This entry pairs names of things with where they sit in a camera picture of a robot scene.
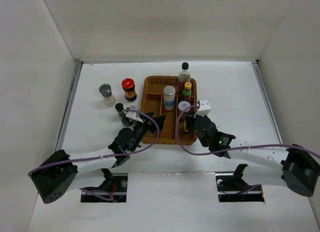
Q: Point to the tall dark soy sauce bottle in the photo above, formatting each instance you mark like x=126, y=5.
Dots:
x=183, y=77

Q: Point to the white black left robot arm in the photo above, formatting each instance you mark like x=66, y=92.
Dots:
x=90, y=172

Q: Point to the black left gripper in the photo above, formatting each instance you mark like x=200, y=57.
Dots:
x=151, y=127

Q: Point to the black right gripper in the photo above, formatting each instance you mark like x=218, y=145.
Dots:
x=191, y=120

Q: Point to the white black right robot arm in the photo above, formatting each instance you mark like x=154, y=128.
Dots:
x=291, y=166

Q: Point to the yellow label sesame oil bottle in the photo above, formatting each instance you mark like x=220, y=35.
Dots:
x=185, y=125

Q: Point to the small black pepper grinder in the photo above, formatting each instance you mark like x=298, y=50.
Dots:
x=120, y=109

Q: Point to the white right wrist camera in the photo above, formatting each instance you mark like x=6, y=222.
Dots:
x=203, y=108

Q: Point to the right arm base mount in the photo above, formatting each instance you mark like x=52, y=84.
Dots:
x=232, y=188

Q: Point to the white lid red label jar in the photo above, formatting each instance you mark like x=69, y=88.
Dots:
x=183, y=105

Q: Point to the brown wicker divided basket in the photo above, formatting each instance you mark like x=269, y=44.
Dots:
x=153, y=102

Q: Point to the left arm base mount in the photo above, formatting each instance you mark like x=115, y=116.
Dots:
x=112, y=189

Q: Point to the red lid chili sauce jar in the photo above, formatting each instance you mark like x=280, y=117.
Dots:
x=128, y=85

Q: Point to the green label chili sauce bottle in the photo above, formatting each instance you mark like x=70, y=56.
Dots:
x=187, y=93

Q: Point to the silver lid white pepper jar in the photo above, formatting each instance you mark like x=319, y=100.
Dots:
x=169, y=97

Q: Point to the clear salt grinder black top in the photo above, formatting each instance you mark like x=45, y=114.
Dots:
x=106, y=92

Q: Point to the clear glass shaker jar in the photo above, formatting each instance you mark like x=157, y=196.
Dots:
x=127, y=122

